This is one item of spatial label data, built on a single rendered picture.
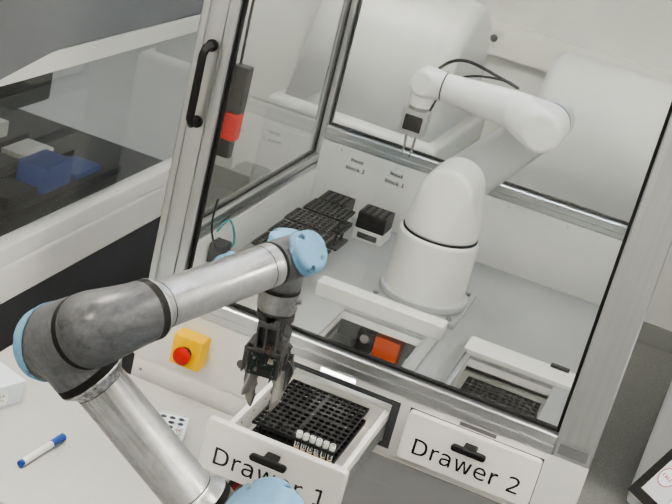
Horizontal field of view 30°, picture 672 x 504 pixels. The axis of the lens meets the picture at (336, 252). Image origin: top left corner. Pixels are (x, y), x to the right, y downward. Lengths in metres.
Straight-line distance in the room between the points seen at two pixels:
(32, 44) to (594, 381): 1.33
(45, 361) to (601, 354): 1.11
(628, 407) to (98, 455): 3.05
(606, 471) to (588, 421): 2.13
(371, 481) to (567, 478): 0.42
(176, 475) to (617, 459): 2.98
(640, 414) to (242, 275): 3.39
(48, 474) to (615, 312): 1.13
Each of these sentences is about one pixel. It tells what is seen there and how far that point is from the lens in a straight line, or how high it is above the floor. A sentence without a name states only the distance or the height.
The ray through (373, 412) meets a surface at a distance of 2.69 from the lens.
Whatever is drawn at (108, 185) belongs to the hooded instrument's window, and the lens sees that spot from 3.29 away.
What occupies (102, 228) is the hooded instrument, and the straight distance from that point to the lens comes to 3.29.
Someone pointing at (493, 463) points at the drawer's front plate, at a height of 0.89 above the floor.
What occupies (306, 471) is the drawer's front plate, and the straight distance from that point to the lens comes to 2.38.
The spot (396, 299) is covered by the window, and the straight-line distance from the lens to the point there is 2.58.
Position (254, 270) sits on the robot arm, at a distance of 2.00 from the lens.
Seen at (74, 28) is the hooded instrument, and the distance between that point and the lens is 2.84.
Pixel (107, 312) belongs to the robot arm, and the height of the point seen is 1.33.
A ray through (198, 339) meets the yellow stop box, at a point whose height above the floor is 0.91.
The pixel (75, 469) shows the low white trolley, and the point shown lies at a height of 0.76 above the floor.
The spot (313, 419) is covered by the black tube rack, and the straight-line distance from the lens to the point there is 2.55.
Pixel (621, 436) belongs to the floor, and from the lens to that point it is 4.97.
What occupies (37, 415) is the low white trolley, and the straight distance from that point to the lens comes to 2.66.
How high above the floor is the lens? 2.15
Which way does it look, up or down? 22 degrees down
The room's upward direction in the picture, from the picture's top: 14 degrees clockwise
